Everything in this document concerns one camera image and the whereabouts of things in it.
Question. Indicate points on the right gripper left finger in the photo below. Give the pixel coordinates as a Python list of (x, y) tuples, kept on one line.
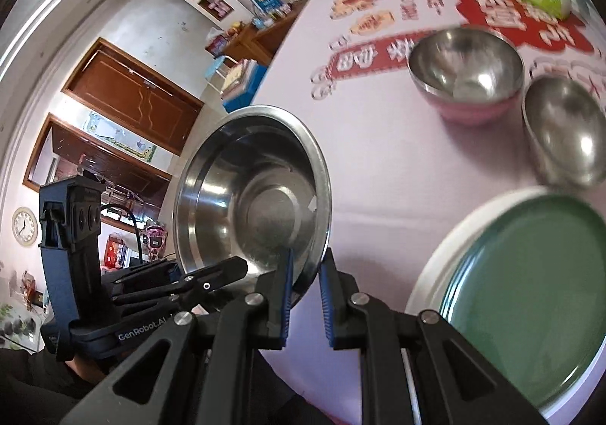
[(196, 369)]

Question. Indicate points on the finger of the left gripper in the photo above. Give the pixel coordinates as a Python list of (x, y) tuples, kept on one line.
[(199, 282), (156, 273)]

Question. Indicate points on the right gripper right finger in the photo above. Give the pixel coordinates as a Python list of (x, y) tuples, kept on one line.
[(415, 369)]

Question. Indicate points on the white foam plate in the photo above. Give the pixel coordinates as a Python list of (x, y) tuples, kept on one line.
[(432, 283)]

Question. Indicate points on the wide shallow steel bowl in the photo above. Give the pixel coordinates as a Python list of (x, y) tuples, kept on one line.
[(257, 187)]

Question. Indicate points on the green round plate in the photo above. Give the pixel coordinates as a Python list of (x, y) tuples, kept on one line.
[(529, 294)]

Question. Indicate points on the blue plastic stool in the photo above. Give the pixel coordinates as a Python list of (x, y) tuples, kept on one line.
[(243, 95)]

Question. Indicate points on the brown wooden door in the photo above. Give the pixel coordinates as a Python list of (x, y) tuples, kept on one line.
[(132, 94)]

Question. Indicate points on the stack of books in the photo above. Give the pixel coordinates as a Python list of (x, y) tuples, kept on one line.
[(237, 74)]

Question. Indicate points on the light blue stool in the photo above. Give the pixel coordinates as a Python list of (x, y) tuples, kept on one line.
[(216, 73)]

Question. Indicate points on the pink printed tablecloth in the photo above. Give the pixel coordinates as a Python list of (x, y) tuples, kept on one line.
[(402, 177)]

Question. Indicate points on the wooden tv cabinet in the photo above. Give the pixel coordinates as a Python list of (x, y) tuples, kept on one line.
[(260, 45)]

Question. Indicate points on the small deep steel bowl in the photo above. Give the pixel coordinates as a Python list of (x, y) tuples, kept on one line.
[(565, 130)]

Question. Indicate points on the pink-bottomed steel bowl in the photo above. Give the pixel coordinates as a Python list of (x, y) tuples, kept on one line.
[(470, 75)]

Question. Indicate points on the round wall clock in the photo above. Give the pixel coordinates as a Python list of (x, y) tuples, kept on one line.
[(24, 226)]

